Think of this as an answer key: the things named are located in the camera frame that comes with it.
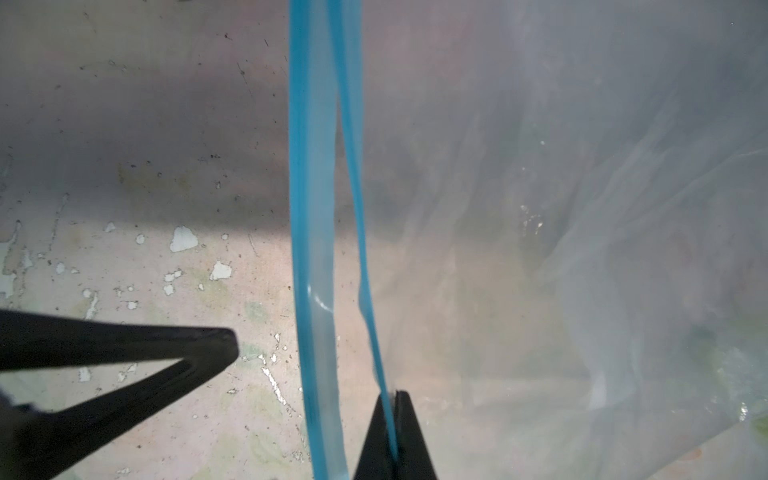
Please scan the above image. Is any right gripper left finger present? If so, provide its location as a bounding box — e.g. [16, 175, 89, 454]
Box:
[353, 398, 396, 480]

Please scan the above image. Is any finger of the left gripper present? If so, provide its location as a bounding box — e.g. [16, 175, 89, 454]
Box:
[1, 310, 239, 479]

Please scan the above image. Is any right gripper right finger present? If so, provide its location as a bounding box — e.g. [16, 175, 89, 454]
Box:
[394, 390, 437, 480]

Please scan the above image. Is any clear zip bag blue zipper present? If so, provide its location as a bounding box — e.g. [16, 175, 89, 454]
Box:
[287, 0, 768, 480]

